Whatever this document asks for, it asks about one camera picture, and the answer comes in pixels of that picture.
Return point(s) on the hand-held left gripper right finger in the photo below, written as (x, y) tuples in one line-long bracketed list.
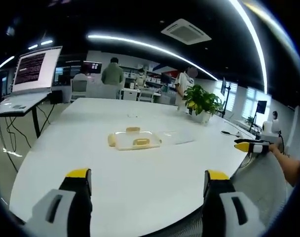
[(229, 212)]

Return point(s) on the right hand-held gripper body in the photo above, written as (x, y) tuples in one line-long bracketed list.
[(271, 128)]

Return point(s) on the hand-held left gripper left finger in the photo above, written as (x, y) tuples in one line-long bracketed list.
[(53, 209)]

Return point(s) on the small potted plant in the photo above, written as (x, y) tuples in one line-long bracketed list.
[(250, 119)]

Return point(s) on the monitor on tripod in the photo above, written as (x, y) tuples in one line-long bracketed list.
[(261, 107)]

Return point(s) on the black spoon-shaped object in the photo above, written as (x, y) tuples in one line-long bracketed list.
[(229, 133)]

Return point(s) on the monitor on black stand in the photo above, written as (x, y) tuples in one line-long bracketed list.
[(224, 93)]

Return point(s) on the green potted plant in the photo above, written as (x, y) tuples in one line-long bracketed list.
[(201, 101)]

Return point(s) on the clear plastic sheet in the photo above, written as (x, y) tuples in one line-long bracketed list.
[(179, 137)]

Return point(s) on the black-legged laptop stand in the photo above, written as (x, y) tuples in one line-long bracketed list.
[(36, 121)]

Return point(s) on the wide ceiling light strip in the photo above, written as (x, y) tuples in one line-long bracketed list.
[(253, 37)]

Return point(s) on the clear plastic tray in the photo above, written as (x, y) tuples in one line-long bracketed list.
[(125, 140)]

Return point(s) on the white storage shelf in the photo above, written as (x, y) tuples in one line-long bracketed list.
[(152, 74)]

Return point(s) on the white office chair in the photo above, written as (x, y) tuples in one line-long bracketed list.
[(78, 89)]

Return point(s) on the ceiling air conditioner vent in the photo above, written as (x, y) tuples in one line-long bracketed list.
[(187, 30)]

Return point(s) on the white open laptop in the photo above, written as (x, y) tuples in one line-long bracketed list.
[(34, 74)]

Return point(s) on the long ceiling light strip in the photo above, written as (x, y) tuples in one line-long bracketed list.
[(150, 48)]

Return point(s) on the short ceiling light strip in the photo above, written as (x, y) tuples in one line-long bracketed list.
[(4, 63), (46, 42), (32, 46)]

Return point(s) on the wall monitor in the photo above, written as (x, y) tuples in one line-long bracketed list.
[(92, 67)]

